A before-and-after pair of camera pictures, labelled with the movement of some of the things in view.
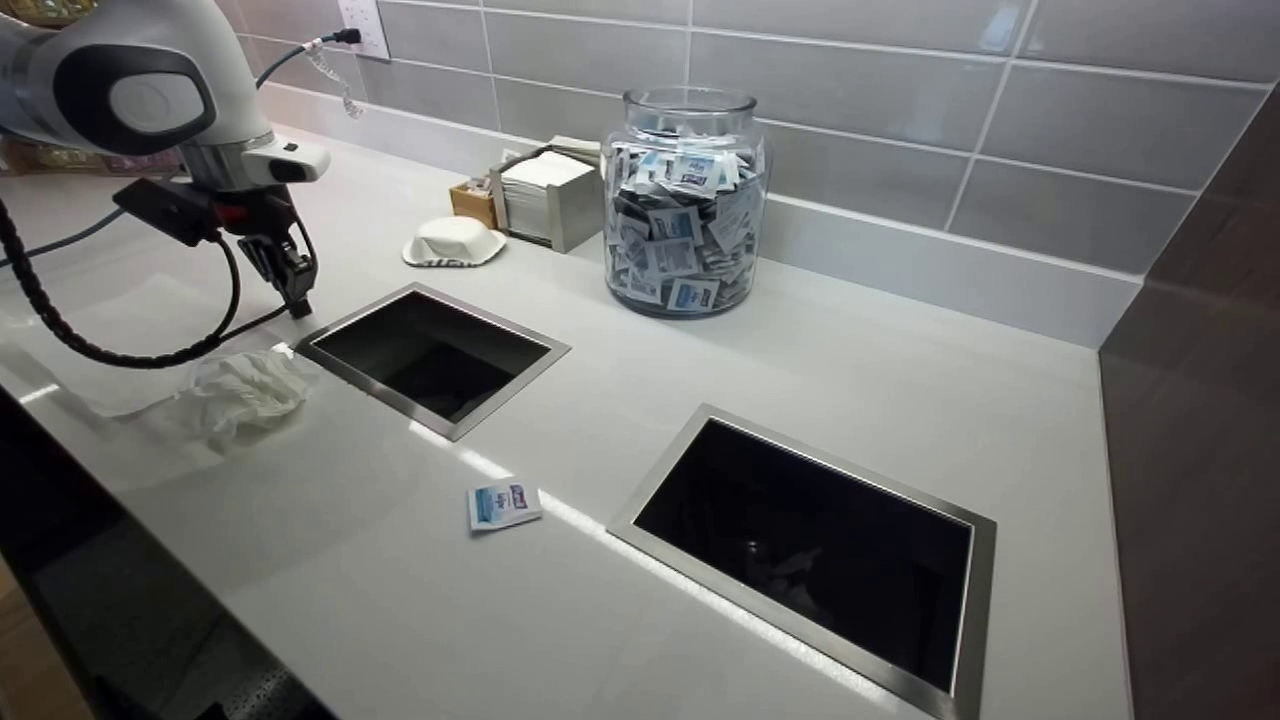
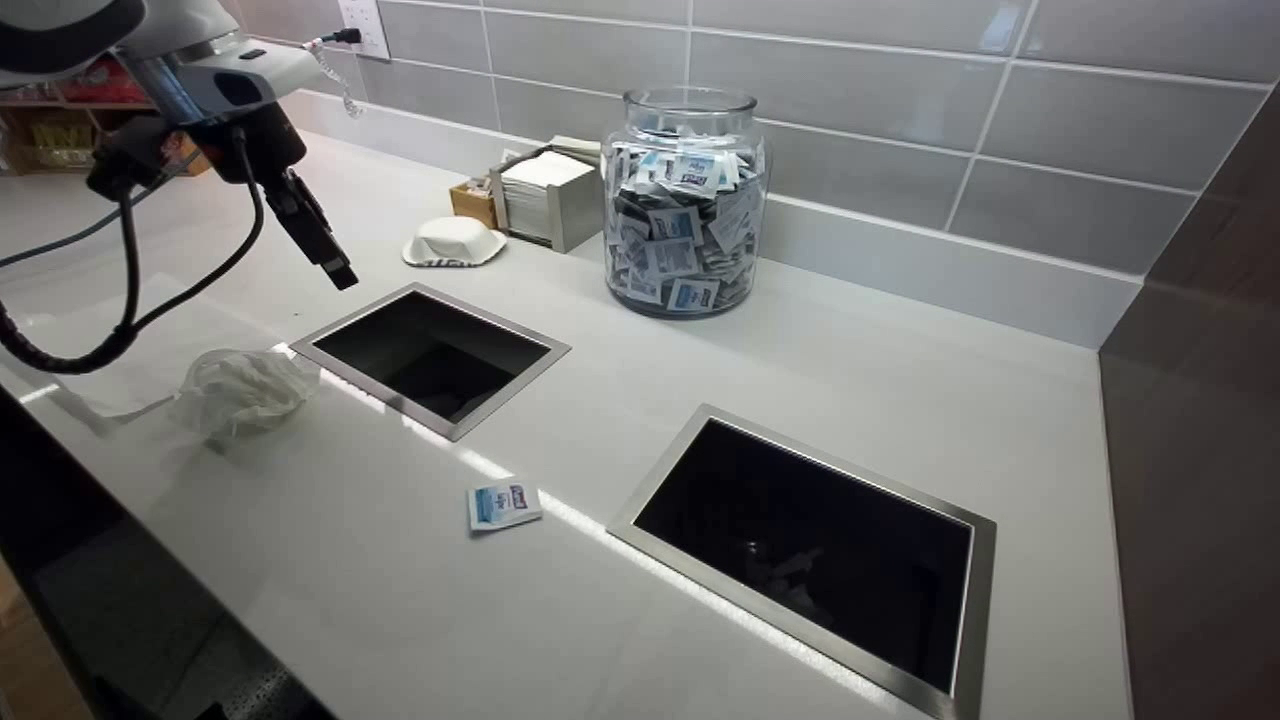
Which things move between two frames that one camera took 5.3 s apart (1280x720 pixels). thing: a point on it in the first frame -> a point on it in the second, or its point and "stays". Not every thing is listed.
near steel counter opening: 864,569 stays
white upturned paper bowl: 452,242 stays
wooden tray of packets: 472,202 stays
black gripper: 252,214 -> 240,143
